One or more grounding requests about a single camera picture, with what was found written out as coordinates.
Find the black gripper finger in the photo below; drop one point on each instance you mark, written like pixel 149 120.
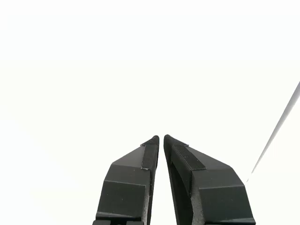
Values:
pixel 126 187
pixel 218 199

